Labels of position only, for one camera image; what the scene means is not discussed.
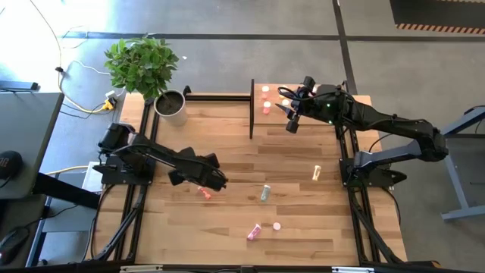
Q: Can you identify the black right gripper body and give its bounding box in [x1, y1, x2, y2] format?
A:
[293, 86, 323, 122]

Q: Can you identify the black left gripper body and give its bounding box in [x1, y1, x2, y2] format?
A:
[168, 147, 224, 190]

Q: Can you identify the wooden shelf board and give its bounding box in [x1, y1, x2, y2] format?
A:
[252, 83, 344, 127]

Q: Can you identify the beige plant pot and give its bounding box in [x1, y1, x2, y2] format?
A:
[153, 89, 189, 127]

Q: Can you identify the white box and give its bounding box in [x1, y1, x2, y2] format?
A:
[81, 161, 109, 193]

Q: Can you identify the green leafy potted plant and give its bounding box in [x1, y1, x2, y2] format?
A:
[104, 36, 180, 102]

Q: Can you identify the black desk leg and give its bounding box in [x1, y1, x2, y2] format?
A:
[32, 172, 102, 210]

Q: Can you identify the black mat with hazard stripes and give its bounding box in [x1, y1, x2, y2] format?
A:
[389, 0, 485, 36]

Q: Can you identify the blue-grey metal stand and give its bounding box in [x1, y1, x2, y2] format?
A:
[440, 105, 485, 222]

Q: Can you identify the grey desk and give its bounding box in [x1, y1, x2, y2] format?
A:
[0, 92, 64, 200]

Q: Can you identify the black round object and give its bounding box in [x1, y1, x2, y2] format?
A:
[0, 150, 23, 180]

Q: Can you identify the flat black device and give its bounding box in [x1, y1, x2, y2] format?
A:
[0, 80, 39, 93]

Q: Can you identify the black computer mouse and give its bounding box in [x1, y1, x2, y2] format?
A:
[0, 227, 30, 263]

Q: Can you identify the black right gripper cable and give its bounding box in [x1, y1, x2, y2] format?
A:
[277, 86, 304, 102]

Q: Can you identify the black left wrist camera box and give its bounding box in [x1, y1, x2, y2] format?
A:
[204, 152, 221, 170]

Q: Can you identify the silver frame bracket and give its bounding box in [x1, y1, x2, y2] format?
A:
[119, 265, 164, 273]
[331, 266, 377, 273]

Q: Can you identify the white cable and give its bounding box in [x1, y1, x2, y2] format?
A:
[60, 59, 114, 77]

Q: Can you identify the thin yellow cable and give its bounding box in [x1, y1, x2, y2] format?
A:
[29, 0, 111, 115]

